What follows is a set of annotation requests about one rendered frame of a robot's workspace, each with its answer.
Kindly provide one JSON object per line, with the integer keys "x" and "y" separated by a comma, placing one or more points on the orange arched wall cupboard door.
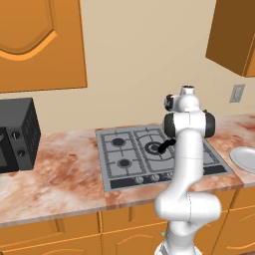
{"x": 40, "y": 43}

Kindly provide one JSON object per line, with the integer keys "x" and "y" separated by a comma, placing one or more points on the orange wall cupboard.
{"x": 232, "y": 33}

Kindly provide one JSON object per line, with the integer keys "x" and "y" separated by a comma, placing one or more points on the orange wooden cupboard door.
{"x": 132, "y": 242}
{"x": 237, "y": 232}
{"x": 66, "y": 247}

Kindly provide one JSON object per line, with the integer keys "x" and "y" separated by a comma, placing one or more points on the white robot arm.
{"x": 187, "y": 166}

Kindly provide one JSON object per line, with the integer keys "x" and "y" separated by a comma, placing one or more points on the orange wooden drawer front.
{"x": 40, "y": 230}
{"x": 244, "y": 197}
{"x": 132, "y": 215}

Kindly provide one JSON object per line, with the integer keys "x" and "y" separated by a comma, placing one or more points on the grey gas hob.
{"x": 127, "y": 151}

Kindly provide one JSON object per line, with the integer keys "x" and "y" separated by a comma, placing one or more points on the black microwave knob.
{"x": 15, "y": 134}
{"x": 21, "y": 153}

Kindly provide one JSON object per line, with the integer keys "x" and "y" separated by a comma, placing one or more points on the grey wall socket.
{"x": 237, "y": 93}

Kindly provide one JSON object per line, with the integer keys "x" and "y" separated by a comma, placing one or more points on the round grey hob knob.
{"x": 155, "y": 177}
{"x": 139, "y": 179}
{"x": 169, "y": 175}

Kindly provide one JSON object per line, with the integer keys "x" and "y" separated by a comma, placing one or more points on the white plate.
{"x": 245, "y": 158}

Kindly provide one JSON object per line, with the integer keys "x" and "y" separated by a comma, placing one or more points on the black microwave oven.
{"x": 20, "y": 132}

